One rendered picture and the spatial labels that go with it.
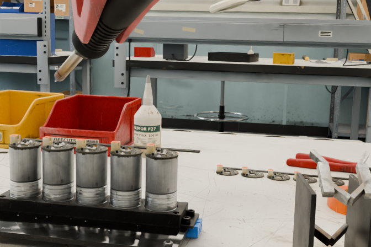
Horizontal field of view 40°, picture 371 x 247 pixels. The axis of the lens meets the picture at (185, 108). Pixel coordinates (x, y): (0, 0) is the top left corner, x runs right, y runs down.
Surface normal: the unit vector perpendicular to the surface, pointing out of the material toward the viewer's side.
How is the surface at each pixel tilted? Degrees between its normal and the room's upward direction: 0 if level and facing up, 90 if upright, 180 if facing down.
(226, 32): 90
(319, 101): 90
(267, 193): 0
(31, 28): 90
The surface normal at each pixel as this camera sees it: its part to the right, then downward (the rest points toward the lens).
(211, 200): 0.03, -0.99
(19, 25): -0.19, 0.14
